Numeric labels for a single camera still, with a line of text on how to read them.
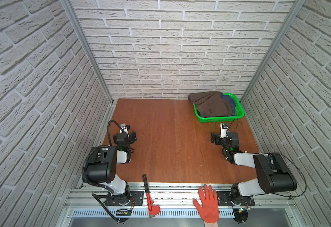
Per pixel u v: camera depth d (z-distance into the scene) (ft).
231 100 3.53
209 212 2.25
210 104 3.36
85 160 1.43
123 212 2.37
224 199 2.42
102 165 1.51
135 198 2.43
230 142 2.36
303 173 2.19
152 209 2.28
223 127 2.66
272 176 1.46
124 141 2.33
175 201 2.39
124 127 2.65
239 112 3.47
